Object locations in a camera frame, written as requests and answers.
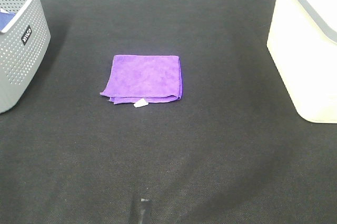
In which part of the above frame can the black tape strip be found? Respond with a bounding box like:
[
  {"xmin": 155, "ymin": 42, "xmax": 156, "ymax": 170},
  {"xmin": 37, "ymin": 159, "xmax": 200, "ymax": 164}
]
[{"xmin": 138, "ymin": 198, "xmax": 152, "ymax": 224}]

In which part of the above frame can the grey perforated plastic basket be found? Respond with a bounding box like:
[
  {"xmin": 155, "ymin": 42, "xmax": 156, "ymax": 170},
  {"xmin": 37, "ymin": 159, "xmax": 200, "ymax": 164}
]
[{"xmin": 1, "ymin": 0, "xmax": 51, "ymax": 113}]

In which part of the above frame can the black tablecloth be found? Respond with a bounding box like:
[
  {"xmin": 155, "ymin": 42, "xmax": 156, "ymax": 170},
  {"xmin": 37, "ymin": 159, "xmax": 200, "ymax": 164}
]
[{"xmin": 1, "ymin": 0, "xmax": 336, "ymax": 223}]

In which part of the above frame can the white plastic bin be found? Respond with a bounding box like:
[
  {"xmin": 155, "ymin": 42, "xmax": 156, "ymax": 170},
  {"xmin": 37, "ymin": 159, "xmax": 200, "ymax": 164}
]
[{"xmin": 266, "ymin": 0, "xmax": 336, "ymax": 124}]

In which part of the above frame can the blue cloth in basket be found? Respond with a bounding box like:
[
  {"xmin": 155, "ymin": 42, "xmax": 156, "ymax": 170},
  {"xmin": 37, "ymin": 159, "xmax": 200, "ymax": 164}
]
[{"xmin": 0, "ymin": 8, "xmax": 15, "ymax": 30}]

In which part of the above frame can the purple microfiber towel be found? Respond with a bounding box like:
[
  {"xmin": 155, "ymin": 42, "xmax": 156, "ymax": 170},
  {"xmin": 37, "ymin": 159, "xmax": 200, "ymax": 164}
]
[{"xmin": 100, "ymin": 55, "xmax": 183, "ymax": 105}]

